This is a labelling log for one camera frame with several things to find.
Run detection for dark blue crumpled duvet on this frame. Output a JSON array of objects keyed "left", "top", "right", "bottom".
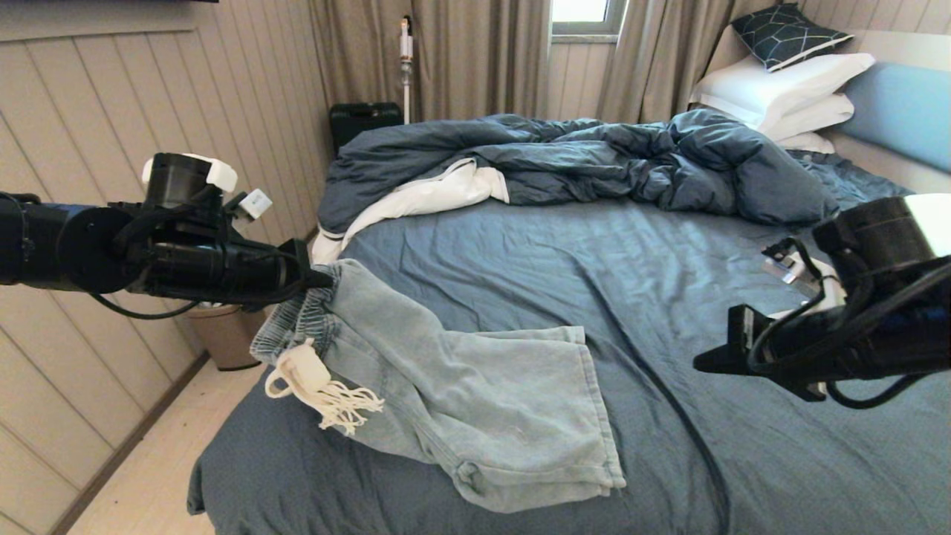
[{"left": 312, "top": 108, "right": 840, "bottom": 265}]

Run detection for brown trash bin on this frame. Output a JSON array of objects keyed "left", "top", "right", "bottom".
[{"left": 186, "top": 301, "right": 268, "bottom": 371}]

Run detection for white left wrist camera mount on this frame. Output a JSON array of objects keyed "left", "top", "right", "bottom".
[{"left": 141, "top": 152, "right": 273, "bottom": 224}]

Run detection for blue bed sheet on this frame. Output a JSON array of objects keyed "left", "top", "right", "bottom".
[{"left": 187, "top": 149, "right": 951, "bottom": 535}]

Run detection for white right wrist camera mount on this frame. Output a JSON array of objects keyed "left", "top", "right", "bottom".
[{"left": 762, "top": 238, "right": 848, "bottom": 322}]

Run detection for beige headboard panel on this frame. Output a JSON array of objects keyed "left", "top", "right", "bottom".
[{"left": 706, "top": 26, "right": 951, "bottom": 194}]

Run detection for blue headboard cushion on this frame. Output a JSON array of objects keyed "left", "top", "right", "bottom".
[{"left": 836, "top": 62, "right": 951, "bottom": 173}]

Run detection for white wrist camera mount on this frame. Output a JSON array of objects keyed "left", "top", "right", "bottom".
[
  {"left": 762, "top": 238, "right": 848, "bottom": 322},
  {"left": 141, "top": 152, "right": 273, "bottom": 224}
]

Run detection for beige curtain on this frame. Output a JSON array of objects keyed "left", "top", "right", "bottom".
[
  {"left": 594, "top": 0, "right": 781, "bottom": 126},
  {"left": 308, "top": 0, "right": 552, "bottom": 123}
]

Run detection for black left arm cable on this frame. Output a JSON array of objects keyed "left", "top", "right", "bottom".
[{"left": 0, "top": 189, "right": 313, "bottom": 320}]

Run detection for white pillow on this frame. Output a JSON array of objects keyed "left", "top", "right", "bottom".
[
  {"left": 903, "top": 193, "right": 951, "bottom": 259},
  {"left": 758, "top": 93, "right": 857, "bottom": 142},
  {"left": 689, "top": 52, "right": 877, "bottom": 131},
  {"left": 776, "top": 132, "right": 837, "bottom": 155}
]

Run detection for white stick vacuum cleaner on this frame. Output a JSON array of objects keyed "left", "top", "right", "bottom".
[{"left": 400, "top": 16, "right": 415, "bottom": 126}]

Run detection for dark patterned cushion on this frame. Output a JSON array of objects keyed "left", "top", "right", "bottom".
[{"left": 732, "top": 4, "right": 855, "bottom": 73}]

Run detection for light blue denim shorts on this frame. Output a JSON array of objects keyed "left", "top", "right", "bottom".
[{"left": 250, "top": 259, "right": 626, "bottom": 513}]

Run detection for window with grey frame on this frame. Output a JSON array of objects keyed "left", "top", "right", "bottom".
[{"left": 551, "top": 0, "right": 626, "bottom": 38}]

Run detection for black hard case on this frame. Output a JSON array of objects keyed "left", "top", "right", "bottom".
[{"left": 330, "top": 103, "right": 404, "bottom": 157}]

